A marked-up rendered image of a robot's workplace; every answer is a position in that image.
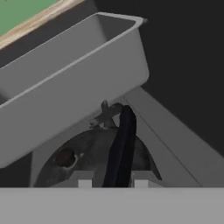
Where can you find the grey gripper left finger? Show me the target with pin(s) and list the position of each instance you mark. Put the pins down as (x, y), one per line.
(85, 183)

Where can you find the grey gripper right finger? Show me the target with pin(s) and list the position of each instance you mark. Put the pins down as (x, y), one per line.
(141, 183)

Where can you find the white sink basin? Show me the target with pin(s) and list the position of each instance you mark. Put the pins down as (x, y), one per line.
(73, 96)

